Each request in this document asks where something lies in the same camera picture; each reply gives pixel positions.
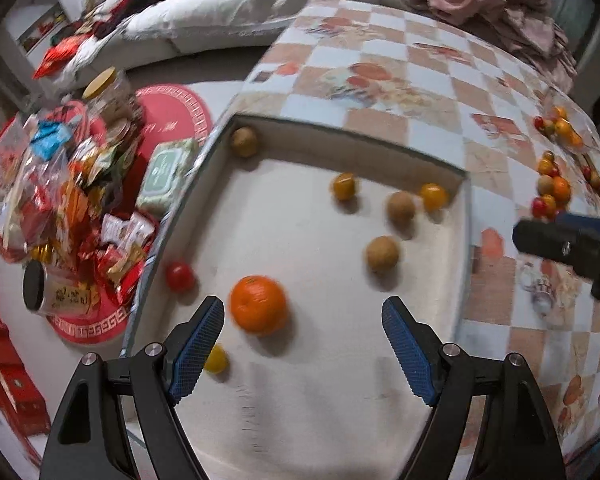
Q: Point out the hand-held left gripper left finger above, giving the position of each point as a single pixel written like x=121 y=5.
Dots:
x=200 y=345

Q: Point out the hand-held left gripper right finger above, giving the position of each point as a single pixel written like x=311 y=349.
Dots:
x=405 y=345

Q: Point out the yellow cherry tomato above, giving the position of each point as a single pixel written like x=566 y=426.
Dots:
x=217 y=358

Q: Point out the red cherry tomato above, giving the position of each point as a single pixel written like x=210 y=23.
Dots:
x=537 y=206
x=587 y=173
x=538 y=121
x=555 y=172
x=180 y=276

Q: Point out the kiwi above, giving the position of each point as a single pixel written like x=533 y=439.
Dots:
x=545 y=184
x=381 y=254
x=401 y=207
x=244 y=141

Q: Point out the white tray with grey rim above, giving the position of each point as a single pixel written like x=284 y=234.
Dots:
x=305 y=410

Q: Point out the small orange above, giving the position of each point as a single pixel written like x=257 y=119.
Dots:
x=434 y=196

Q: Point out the orange cherry tomato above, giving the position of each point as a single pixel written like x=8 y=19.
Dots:
x=549 y=206
x=563 y=128
x=545 y=166
x=343 y=186
x=560 y=112

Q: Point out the red round patterned mat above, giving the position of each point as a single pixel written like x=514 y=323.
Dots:
x=175 y=110
x=87 y=327

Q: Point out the jar with black lid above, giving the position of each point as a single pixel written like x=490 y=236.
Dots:
x=42 y=290

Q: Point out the green wet wipes pack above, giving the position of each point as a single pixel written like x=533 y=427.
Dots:
x=167 y=175

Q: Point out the red gift box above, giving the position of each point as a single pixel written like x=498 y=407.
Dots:
x=10 y=380

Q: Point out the pile of snack packets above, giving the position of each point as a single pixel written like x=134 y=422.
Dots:
x=65 y=200

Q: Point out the jar with yellow lid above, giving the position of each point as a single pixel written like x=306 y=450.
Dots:
x=107 y=92

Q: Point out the red snack bag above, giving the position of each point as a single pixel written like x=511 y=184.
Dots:
x=60 y=57

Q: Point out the light grey sofa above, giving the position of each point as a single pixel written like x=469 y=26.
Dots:
x=205 y=15

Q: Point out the dark clothes pile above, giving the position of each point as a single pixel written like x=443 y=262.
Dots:
x=125 y=10

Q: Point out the white shelf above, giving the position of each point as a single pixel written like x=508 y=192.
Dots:
x=35 y=27

